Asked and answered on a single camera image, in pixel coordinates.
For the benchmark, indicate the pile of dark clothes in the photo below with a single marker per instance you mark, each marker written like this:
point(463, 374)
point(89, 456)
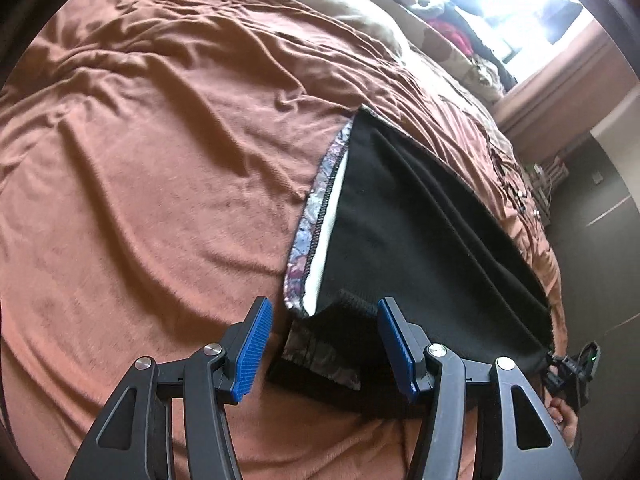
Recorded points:
point(450, 15)

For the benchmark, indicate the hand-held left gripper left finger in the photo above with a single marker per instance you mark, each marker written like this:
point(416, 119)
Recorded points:
point(252, 350)

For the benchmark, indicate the pink curtain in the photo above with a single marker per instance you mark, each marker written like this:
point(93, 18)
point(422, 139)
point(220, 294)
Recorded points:
point(560, 80)

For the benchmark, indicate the black pants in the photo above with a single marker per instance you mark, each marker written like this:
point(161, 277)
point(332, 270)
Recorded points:
point(425, 235)

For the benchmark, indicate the brown blanket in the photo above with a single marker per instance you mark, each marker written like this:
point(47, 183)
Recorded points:
point(150, 185)

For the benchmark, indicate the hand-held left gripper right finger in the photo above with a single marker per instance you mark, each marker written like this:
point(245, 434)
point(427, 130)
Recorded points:
point(397, 350)

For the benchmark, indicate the beige pillow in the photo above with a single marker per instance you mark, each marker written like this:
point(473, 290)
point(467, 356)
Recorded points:
point(325, 0)

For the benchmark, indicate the person's right hand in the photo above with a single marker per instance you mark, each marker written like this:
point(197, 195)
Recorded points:
point(565, 415)

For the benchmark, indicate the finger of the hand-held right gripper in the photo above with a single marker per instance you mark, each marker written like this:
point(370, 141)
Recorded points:
point(555, 372)

